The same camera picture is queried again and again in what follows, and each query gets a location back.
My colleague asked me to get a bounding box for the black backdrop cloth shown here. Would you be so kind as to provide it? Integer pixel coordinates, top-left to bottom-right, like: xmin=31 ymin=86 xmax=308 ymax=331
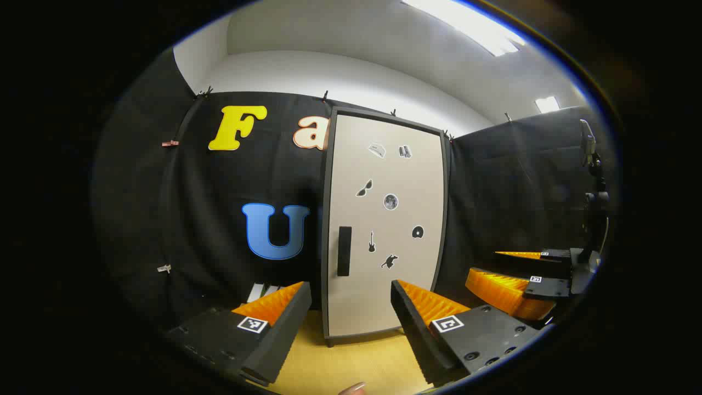
xmin=90 ymin=47 xmax=609 ymax=341

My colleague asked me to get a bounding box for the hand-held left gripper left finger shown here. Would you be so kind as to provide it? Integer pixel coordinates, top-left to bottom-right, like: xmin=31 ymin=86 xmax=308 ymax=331
xmin=163 ymin=281 xmax=313 ymax=386

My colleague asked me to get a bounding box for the black door handle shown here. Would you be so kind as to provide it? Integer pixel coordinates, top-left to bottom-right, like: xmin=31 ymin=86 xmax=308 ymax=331
xmin=337 ymin=225 xmax=353 ymax=277

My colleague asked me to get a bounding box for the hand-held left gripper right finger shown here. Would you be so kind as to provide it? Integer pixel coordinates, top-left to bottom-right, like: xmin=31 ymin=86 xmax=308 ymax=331
xmin=390 ymin=279 xmax=549 ymax=387

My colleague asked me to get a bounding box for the long ceiling light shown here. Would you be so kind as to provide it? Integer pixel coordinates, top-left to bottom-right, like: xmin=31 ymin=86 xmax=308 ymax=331
xmin=403 ymin=0 xmax=524 ymax=57

